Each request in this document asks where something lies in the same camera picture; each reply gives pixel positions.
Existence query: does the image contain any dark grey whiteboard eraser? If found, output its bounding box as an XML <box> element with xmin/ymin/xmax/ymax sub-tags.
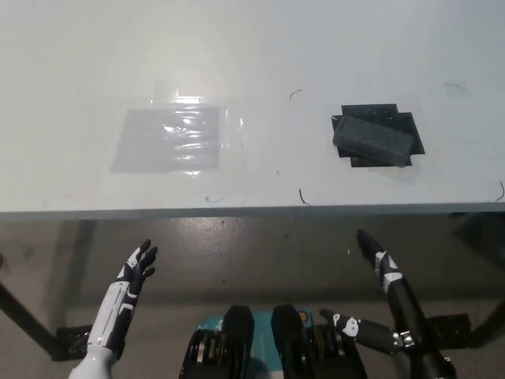
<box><xmin>331</xmin><ymin>115</ymin><xmax>415</xmax><ymax>167</ymax></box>

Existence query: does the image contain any black tape marked spot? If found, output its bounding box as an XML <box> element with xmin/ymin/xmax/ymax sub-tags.
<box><xmin>330</xmin><ymin>103</ymin><xmax>426</xmax><ymax>169</ymax></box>

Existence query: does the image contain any grey rectangular sheet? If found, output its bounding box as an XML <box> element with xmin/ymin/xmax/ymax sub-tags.
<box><xmin>111</xmin><ymin>107</ymin><xmax>220</xmax><ymax>174</ymax></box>

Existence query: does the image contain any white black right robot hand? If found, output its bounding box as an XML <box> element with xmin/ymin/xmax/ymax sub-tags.
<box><xmin>318</xmin><ymin>230</ymin><xmax>432</xmax><ymax>355</ymax></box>

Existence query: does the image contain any black table foot plate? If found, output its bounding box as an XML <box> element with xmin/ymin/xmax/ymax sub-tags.
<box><xmin>50</xmin><ymin>325</ymin><xmax>96</xmax><ymax>362</ymax></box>
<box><xmin>428</xmin><ymin>313</ymin><xmax>473</xmax><ymax>351</ymax></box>

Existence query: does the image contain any clear plastic tape film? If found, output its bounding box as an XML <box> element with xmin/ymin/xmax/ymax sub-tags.
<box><xmin>151</xmin><ymin>80</ymin><xmax>249</xmax><ymax>178</ymax></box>

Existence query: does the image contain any black diagonal table leg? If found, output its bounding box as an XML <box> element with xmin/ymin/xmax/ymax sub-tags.
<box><xmin>0</xmin><ymin>276</ymin><xmax>64</xmax><ymax>362</ymax></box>
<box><xmin>469</xmin><ymin>294</ymin><xmax>505</xmax><ymax>349</ymax></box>

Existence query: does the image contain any black table corner bracket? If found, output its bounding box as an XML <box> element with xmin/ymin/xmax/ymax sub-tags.
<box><xmin>452</xmin><ymin>212</ymin><xmax>505</xmax><ymax>262</ymax></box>

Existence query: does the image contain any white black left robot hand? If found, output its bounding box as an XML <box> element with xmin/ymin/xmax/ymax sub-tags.
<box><xmin>87</xmin><ymin>238</ymin><xmax>159</xmax><ymax>353</ymax></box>

